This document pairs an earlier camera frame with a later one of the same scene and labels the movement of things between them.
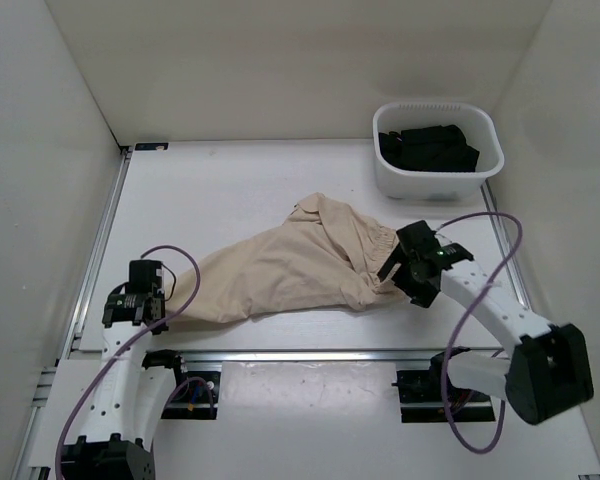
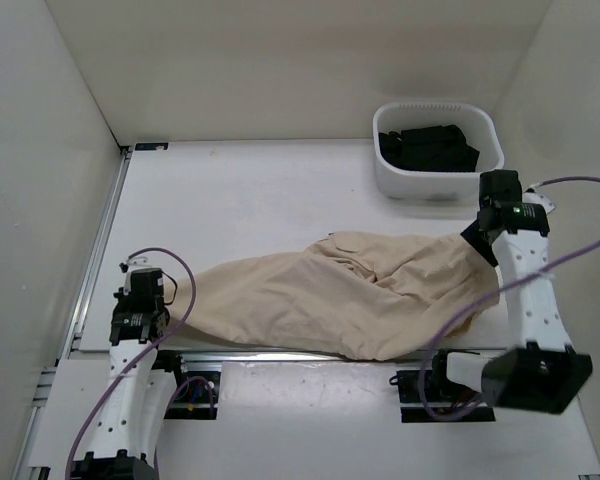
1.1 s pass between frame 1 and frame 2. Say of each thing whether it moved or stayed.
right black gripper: moved
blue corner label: stayed
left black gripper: stayed
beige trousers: moved
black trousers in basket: stayed
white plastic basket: stayed
